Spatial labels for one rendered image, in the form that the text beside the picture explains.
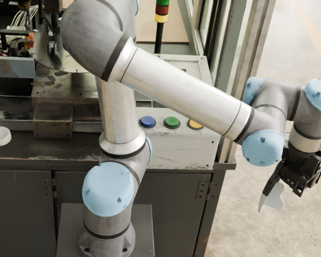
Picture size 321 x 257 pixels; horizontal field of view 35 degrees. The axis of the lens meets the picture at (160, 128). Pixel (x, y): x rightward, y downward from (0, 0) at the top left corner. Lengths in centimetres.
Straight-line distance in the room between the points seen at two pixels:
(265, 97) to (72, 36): 40
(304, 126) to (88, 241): 59
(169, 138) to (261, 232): 108
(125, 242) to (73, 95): 54
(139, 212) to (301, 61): 239
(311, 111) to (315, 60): 260
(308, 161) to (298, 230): 134
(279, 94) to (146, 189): 74
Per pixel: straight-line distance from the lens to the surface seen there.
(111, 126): 120
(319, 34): 399
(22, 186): 168
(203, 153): 151
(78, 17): 96
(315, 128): 110
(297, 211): 257
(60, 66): 157
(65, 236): 137
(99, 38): 93
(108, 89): 113
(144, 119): 145
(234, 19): 141
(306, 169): 118
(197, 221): 182
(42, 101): 163
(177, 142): 146
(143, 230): 138
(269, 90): 106
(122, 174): 119
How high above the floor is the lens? 185
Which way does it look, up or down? 41 degrees down
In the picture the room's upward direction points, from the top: 7 degrees clockwise
